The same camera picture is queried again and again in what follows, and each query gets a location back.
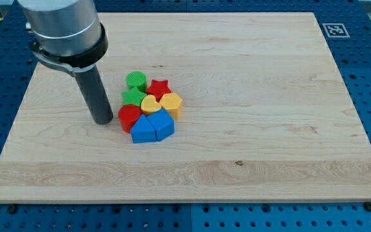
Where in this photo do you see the black pusher mounting flange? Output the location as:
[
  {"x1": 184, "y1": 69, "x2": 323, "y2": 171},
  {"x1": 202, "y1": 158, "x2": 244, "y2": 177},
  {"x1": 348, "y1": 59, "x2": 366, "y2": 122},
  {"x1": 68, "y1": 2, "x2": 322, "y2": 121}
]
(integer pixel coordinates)
[{"x1": 29, "y1": 23, "x2": 108, "y2": 77}]

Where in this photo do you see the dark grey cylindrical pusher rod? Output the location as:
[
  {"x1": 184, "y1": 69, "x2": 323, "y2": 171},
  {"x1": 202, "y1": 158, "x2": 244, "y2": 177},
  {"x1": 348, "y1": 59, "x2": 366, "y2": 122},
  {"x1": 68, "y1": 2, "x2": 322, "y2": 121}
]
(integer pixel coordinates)
[{"x1": 75, "y1": 65, "x2": 113, "y2": 125}]

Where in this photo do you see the green cylinder block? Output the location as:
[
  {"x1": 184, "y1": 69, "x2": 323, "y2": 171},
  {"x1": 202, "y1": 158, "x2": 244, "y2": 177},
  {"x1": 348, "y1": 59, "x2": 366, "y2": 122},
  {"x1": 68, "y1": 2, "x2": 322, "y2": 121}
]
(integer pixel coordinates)
[{"x1": 126, "y1": 71, "x2": 147, "y2": 92}]

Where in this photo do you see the green star block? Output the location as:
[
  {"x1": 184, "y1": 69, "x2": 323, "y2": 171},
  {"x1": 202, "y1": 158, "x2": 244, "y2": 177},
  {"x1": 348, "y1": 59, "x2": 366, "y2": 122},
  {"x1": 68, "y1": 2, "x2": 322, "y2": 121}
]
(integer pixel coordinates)
[{"x1": 121, "y1": 87, "x2": 147, "y2": 107}]

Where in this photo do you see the red cylinder block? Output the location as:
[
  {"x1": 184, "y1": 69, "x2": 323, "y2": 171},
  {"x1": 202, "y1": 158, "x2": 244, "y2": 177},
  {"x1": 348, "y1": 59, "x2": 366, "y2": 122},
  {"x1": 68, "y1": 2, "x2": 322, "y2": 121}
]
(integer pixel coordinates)
[{"x1": 118, "y1": 104, "x2": 141, "y2": 133}]

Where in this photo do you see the yellow heart block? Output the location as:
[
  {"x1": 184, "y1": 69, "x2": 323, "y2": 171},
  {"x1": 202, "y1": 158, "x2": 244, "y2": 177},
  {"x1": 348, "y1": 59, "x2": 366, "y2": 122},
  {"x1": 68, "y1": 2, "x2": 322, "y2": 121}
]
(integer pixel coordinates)
[{"x1": 140, "y1": 95, "x2": 162, "y2": 115}]

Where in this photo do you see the red star block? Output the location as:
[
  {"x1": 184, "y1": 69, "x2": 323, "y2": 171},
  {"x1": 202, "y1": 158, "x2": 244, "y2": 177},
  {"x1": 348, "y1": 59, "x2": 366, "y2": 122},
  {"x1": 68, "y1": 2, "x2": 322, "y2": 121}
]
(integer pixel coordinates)
[{"x1": 146, "y1": 79, "x2": 171, "y2": 102}]

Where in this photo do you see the blue triangle block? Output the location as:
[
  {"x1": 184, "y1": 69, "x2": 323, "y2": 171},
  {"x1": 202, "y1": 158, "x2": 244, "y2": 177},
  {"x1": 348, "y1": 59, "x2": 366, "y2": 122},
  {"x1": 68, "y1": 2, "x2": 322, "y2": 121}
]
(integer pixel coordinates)
[{"x1": 130, "y1": 114, "x2": 157, "y2": 144}]

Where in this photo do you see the yellow hexagon block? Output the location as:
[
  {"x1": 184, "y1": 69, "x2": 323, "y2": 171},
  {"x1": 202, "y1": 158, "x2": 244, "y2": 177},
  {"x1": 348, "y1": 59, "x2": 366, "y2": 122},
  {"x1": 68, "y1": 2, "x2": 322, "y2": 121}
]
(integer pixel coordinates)
[{"x1": 160, "y1": 93, "x2": 183, "y2": 120}]

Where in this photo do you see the blue pentagon block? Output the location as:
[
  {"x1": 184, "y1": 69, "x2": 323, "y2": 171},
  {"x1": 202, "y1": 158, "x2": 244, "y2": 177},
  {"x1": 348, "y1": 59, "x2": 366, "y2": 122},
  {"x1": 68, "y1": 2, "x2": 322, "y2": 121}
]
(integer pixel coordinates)
[{"x1": 147, "y1": 108, "x2": 175, "y2": 141}]

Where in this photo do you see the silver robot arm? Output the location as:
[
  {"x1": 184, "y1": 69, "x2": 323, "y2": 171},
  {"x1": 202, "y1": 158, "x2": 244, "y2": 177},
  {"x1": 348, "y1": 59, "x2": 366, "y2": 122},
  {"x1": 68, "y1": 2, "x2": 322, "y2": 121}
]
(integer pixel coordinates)
[{"x1": 18, "y1": 0, "x2": 113, "y2": 124}]

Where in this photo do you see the wooden board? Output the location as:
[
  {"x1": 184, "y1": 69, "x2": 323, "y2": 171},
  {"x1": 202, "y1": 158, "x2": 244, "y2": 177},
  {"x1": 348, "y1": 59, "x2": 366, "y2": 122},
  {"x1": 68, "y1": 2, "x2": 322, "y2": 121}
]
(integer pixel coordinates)
[{"x1": 0, "y1": 12, "x2": 371, "y2": 204}]

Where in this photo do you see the fiducial marker tag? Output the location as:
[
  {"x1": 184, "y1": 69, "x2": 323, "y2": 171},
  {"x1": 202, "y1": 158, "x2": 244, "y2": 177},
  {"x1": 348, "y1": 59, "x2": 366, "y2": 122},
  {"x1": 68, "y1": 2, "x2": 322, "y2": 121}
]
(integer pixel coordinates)
[{"x1": 323, "y1": 23, "x2": 350, "y2": 38}]

